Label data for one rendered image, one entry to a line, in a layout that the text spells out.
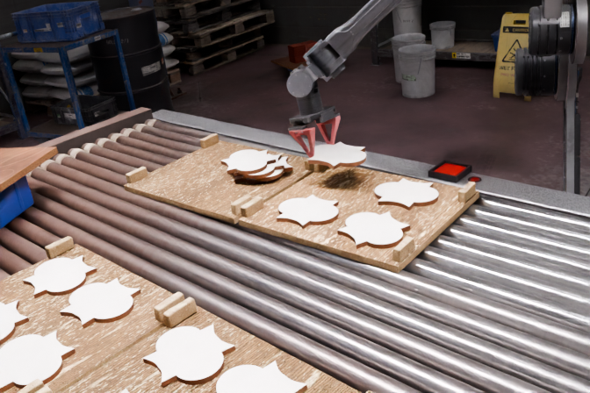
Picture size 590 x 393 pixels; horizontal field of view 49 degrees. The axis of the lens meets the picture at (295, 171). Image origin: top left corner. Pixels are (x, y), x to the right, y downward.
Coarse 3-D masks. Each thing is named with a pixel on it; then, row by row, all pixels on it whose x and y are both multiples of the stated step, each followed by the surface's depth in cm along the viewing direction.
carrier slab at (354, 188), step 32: (288, 192) 152; (320, 192) 150; (352, 192) 148; (448, 192) 142; (256, 224) 139; (288, 224) 138; (416, 224) 131; (448, 224) 131; (352, 256) 124; (384, 256) 121
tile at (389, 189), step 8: (384, 184) 147; (392, 184) 147; (400, 184) 146; (408, 184) 146; (416, 184) 145; (424, 184) 145; (432, 184) 145; (376, 192) 144; (384, 192) 144; (392, 192) 143; (400, 192) 143; (408, 192) 142; (416, 192) 142; (424, 192) 141; (432, 192) 141; (384, 200) 140; (392, 200) 140; (400, 200) 139; (408, 200) 139; (416, 200) 138; (424, 200) 138; (432, 200) 138; (408, 208) 136
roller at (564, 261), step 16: (128, 144) 207; (144, 144) 202; (464, 240) 129; (480, 240) 126; (496, 240) 125; (512, 240) 124; (528, 256) 120; (544, 256) 118; (560, 256) 117; (576, 272) 114
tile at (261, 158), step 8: (240, 152) 168; (248, 152) 167; (256, 152) 167; (264, 152) 166; (224, 160) 164; (232, 160) 164; (240, 160) 163; (248, 160) 162; (256, 160) 162; (264, 160) 161; (272, 160) 161; (232, 168) 158; (240, 168) 158; (248, 168) 157; (256, 168) 156; (264, 168) 158
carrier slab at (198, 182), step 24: (216, 144) 189; (168, 168) 176; (192, 168) 173; (216, 168) 171; (144, 192) 163; (168, 192) 161; (192, 192) 159; (216, 192) 157; (240, 192) 156; (264, 192) 154; (216, 216) 147; (240, 216) 145
